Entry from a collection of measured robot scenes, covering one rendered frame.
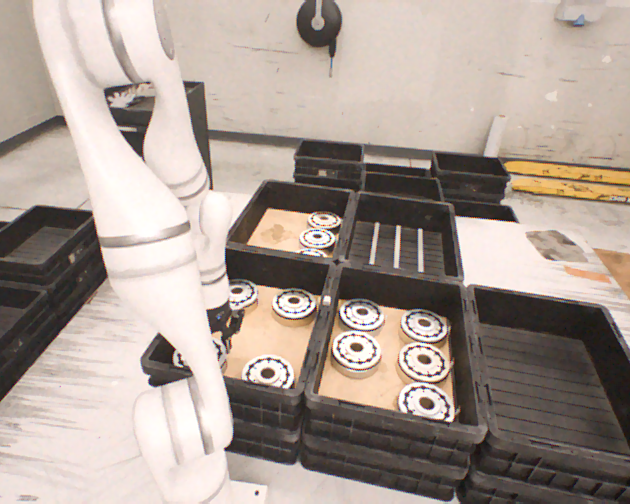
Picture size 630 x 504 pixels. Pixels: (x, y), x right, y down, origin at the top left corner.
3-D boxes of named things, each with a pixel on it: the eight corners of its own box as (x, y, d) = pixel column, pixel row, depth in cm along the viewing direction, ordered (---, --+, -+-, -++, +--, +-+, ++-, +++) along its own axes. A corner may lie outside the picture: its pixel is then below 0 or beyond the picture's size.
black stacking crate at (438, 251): (452, 319, 106) (464, 283, 100) (334, 299, 111) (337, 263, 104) (443, 236, 138) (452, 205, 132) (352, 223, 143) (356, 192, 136)
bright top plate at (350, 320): (380, 334, 94) (380, 332, 94) (335, 324, 96) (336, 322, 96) (386, 305, 103) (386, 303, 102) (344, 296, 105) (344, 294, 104)
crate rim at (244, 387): (301, 407, 73) (301, 398, 71) (137, 373, 77) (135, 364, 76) (336, 270, 105) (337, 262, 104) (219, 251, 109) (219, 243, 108)
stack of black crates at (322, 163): (357, 209, 290) (365, 144, 264) (354, 232, 265) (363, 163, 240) (298, 202, 294) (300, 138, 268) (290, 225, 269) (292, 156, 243)
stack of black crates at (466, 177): (479, 222, 282) (500, 157, 257) (488, 247, 258) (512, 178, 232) (417, 215, 286) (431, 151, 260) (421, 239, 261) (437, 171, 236)
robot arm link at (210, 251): (240, 264, 78) (193, 259, 78) (236, 186, 69) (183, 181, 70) (229, 288, 72) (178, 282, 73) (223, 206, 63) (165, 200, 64)
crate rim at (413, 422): (485, 446, 68) (489, 437, 67) (301, 407, 73) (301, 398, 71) (463, 290, 101) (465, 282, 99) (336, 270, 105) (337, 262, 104)
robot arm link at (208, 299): (212, 267, 85) (210, 240, 82) (240, 297, 78) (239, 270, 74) (168, 282, 81) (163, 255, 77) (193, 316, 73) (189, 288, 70)
